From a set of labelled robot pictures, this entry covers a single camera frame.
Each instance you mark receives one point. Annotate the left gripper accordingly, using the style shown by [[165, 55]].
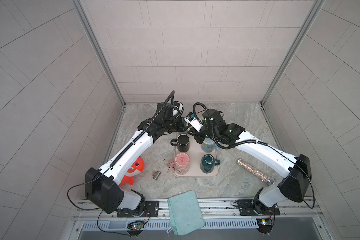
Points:
[[181, 127]]

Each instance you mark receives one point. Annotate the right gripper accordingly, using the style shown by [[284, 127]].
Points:
[[197, 138]]

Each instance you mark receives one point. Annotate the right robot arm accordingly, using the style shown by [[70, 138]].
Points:
[[295, 171]]

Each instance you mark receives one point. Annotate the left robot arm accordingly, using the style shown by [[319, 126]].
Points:
[[102, 185]]

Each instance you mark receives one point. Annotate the blue butterfly mug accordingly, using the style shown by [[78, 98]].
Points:
[[208, 145]]

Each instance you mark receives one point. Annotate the black mug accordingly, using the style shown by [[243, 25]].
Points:
[[182, 143]]

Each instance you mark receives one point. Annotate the dark green mug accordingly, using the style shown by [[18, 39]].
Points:
[[208, 162]]

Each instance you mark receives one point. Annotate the pink mug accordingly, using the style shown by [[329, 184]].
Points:
[[180, 164]]

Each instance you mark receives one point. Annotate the beige tray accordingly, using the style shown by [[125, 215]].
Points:
[[196, 153]]

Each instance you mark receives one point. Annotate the red shark toy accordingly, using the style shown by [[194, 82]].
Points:
[[136, 168]]

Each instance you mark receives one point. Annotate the metal pipe fitting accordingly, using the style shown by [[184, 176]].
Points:
[[156, 175]]

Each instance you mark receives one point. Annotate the glitter tube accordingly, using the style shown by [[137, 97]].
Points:
[[260, 175]]

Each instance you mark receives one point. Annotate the teal cloth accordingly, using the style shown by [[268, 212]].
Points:
[[185, 213]]

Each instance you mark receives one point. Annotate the left circuit board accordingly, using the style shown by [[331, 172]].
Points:
[[136, 225]]

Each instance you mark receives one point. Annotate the circuit board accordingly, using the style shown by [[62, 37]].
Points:
[[136, 225], [265, 225]]

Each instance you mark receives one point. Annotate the right circuit board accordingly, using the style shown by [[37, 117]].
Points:
[[265, 225]]

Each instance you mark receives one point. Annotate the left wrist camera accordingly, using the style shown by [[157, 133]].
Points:
[[178, 109]]

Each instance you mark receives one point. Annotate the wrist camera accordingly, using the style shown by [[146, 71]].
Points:
[[192, 120], [178, 109]]

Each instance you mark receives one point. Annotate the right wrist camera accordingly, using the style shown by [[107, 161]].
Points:
[[192, 120]]

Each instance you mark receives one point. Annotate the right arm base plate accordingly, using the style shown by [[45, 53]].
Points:
[[244, 207]]

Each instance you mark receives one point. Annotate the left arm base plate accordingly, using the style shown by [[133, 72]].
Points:
[[149, 208]]

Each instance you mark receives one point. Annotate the aluminium rail frame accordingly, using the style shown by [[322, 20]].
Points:
[[218, 214]]

